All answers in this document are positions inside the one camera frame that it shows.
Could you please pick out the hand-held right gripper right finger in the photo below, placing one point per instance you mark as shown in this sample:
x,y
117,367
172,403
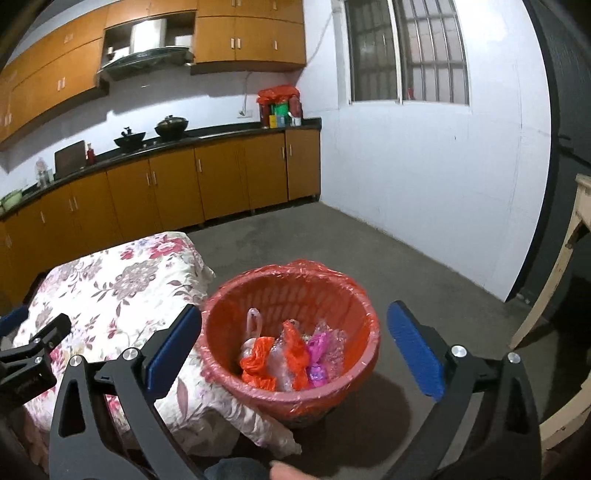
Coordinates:
x,y
413,350

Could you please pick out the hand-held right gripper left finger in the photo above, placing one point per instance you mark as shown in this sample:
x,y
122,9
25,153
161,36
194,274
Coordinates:
x,y
173,346

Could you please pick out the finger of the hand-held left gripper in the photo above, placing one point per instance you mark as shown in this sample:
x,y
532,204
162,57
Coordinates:
x,y
11,321
51,330

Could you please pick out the clear plastic bag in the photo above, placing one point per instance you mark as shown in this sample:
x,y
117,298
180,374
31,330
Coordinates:
x,y
249,346

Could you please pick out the orange plastic bag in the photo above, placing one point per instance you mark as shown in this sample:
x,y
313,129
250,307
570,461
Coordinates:
x,y
258,361

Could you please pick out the purple plastic bag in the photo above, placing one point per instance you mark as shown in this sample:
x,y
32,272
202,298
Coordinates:
x,y
318,353

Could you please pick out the red plastic bag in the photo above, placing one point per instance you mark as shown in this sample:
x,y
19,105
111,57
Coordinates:
x,y
295,350

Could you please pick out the red plastic waste basket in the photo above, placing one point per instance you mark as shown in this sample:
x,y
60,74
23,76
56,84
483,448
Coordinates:
x,y
286,295

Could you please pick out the floral printed blanket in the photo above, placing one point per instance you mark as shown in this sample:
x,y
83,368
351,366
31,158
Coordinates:
x,y
115,286

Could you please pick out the green bowl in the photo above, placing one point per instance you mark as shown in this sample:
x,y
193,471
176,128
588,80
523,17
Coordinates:
x,y
11,199

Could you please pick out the person's blue trouser leg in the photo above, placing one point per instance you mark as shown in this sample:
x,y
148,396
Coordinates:
x,y
235,470

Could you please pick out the clear plastic bottle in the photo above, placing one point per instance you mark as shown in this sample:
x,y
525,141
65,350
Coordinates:
x,y
43,175

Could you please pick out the cream wooden furniture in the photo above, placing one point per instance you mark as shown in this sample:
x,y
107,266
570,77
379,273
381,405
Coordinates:
x,y
561,267

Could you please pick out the dark cutting board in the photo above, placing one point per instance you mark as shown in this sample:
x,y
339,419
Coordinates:
x,y
70,159

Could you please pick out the wooden lower kitchen cabinets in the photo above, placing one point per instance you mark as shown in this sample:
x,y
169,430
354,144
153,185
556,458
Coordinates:
x,y
221,175

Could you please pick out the wooden kitchen cabinets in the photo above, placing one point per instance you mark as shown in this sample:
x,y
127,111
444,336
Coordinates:
x,y
249,32
221,175

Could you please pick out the red bottle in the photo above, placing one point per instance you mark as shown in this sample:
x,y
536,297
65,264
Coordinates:
x,y
91,156

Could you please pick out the small black wok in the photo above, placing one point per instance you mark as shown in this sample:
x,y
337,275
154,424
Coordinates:
x,y
130,140

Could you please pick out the black kitchen countertop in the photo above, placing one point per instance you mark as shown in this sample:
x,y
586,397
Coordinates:
x,y
207,134

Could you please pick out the large black lidded wok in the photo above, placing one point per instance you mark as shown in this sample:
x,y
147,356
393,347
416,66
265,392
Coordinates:
x,y
171,127

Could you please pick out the green container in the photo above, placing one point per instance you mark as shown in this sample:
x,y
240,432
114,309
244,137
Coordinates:
x,y
282,115

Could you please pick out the red bag of containers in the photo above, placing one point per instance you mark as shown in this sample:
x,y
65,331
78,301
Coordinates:
x,y
277,94

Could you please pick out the steel range hood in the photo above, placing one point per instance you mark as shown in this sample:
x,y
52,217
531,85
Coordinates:
x,y
147,57

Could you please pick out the barred window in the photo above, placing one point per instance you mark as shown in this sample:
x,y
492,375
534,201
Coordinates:
x,y
406,50

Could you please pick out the wooden upper kitchen cabinets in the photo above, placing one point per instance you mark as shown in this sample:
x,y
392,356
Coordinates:
x,y
249,32

